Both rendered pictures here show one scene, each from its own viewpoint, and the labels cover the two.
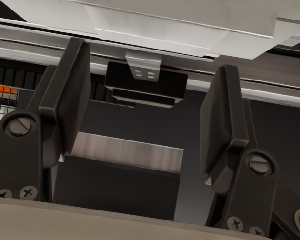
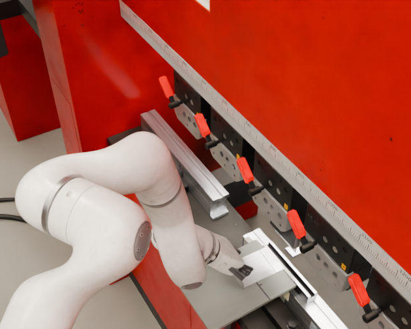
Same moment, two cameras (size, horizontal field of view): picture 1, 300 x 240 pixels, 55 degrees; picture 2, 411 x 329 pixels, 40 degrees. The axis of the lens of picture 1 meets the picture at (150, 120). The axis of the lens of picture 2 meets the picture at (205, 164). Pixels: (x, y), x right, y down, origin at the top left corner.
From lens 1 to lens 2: 1.45 m
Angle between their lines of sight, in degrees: 68
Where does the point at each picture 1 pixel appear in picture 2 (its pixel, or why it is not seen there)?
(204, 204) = not seen: hidden behind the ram
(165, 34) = (261, 261)
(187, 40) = (259, 256)
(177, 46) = (266, 254)
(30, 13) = (285, 285)
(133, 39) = (273, 263)
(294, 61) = not seen: hidden behind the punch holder
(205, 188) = not seen: hidden behind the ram
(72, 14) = (273, 279)
